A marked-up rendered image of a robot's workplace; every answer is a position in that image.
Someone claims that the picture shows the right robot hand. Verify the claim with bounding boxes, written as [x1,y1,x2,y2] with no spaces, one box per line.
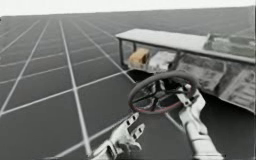
[174,83,208,129]

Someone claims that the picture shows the grey cart with brown box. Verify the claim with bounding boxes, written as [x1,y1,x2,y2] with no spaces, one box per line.
[115,28,256,114]

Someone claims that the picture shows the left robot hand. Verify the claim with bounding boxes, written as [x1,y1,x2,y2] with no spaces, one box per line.
[109,112,146,157]

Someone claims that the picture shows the dark steering wheel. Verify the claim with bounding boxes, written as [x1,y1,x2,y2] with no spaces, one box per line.
[127,70,200,115]

